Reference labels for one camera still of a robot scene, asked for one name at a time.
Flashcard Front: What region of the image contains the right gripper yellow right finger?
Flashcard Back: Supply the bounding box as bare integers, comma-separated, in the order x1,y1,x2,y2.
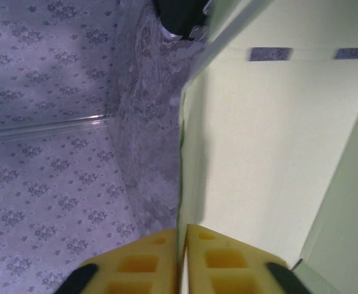
186,224,340,294

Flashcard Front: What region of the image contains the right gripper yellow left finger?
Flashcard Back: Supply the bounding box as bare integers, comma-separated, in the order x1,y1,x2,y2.
57,228,180,294

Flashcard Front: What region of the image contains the light green paper box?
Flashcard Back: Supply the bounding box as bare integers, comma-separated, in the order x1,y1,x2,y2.
174,0,358,294

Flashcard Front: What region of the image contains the silver metal trim strip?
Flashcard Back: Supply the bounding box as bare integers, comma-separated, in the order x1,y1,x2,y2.
0,113,108,144

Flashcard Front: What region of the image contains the black ribbed carrying case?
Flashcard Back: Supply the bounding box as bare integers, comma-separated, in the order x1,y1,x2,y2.
152,0,212,41

